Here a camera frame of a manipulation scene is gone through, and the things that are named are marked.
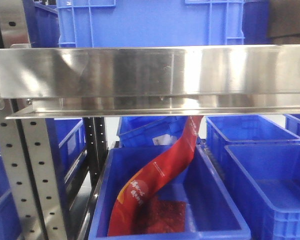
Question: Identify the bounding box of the lower rear centre blue bin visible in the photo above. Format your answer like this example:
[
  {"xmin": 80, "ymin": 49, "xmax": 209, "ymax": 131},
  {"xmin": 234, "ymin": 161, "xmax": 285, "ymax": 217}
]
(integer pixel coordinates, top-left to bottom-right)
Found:
[{"xmin": 117, "ymin": 115, "xmax": 188, "ymax": 148}]

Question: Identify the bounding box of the lower right rear blue bin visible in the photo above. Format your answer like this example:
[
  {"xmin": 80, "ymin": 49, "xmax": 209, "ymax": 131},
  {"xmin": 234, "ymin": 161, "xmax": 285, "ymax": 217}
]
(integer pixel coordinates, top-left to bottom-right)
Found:
[{"xmin": 205, "ymin": 115, "xmax": 300, "ymax": 170}]

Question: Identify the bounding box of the lower left blue bin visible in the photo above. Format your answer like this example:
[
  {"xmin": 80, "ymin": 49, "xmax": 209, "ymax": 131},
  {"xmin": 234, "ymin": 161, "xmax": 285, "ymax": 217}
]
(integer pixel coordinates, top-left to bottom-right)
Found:
[{"xmin": 44, "ymin": 118, "xmax": 86, "ymax": 179}]

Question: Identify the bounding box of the target blue plastic bin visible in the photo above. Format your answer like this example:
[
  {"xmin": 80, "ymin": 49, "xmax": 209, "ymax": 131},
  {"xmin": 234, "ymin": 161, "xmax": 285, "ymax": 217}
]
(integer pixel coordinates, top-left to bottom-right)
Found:
[{"xmin": 56, "ymin": 0, "xmax": 245, "ymax": 48}]

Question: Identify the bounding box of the lower right front blue bin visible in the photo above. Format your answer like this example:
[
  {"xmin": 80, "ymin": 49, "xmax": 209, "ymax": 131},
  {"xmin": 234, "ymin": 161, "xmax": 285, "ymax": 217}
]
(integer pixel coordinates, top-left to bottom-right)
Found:
[{"xmin": 225, "ymin": 144, "xmax": 300, "ymax": 240}]

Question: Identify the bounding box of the red printed bag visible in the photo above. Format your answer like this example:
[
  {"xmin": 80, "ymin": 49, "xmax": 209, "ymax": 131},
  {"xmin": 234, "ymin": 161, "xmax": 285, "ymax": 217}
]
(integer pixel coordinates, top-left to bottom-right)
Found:
[{"xmin": 107, "ymin": 115, "xmax": 203, "ymax": 237}]

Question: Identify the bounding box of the black perforated upright post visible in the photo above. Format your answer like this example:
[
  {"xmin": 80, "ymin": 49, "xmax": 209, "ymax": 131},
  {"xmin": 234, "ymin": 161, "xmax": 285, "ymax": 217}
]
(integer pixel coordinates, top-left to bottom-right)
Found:
[{"xmin": 83, "ymin": 117, "xmax": 108, "ymax": 189}]

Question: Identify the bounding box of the stainless steel shelf rail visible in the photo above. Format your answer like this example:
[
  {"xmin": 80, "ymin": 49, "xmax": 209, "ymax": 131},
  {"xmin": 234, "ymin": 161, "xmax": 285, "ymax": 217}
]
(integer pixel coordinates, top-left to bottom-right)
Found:
[{"xmin": 0, "ymin": 45, "xmax": 300, "ymax": 119}]

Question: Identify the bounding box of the perforated steel upright post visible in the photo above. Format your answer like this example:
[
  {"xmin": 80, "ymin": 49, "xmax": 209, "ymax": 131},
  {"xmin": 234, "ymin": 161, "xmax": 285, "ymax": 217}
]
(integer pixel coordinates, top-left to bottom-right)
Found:
[{"xmin": 0, "ymin": 0, "xmax": 74, "ymax": 240}]

